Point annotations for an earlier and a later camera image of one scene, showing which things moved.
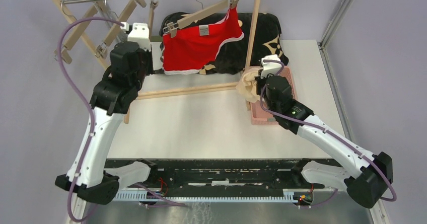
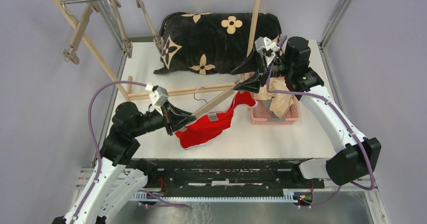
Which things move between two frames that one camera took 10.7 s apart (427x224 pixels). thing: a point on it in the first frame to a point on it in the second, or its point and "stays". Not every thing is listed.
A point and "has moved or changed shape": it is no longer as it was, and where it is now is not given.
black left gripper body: x=147 y=62 to x=159 y=121
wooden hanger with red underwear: x=203 y=13 to x=212 y=102
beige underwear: x=246 y=87 has moved or changed shape
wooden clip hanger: x=119 y=29 has moved or changed shape
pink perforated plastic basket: x=259 y=116 stays
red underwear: x=195 y=47 to x=207 y=128
